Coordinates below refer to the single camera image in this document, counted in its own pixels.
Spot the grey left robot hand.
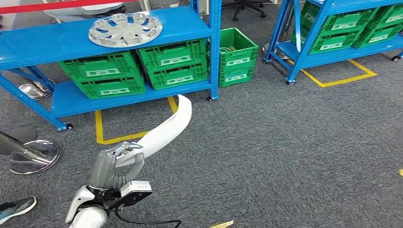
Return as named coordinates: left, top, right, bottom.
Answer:
left=88, top=142, right=145, bottom=191

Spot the white curved plastic part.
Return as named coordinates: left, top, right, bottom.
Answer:
left=137, top=94, right=192, bottom=159

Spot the blue metal shelf rack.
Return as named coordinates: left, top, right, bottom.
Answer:
left=0, top=0, right=222, bottom=131
left=263, top=0, right=403, bottom=86

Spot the person's shoe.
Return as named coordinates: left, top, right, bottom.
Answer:
left=0, top=196, right=38, bottom=226

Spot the chrome stanchion base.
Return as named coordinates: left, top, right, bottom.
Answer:
left=18, top=78, right=57, bottom=101
left=262, top=43, right=288, bottom=60

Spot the silver wheel hubcap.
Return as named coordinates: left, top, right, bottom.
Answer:
left=88, top=12, right=163, bottom=48

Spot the person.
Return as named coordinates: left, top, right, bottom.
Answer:
left=43, top=2, right=126, bottom=19

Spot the red barrier belt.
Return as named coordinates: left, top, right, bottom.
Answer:
left=0, top=0, right=139, bottom=15

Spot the black office chair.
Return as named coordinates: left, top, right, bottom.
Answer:
left=221, top=0, right=267, bottom=22

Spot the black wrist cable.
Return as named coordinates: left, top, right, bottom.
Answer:
left=115, top=210, right=182, bottom=228

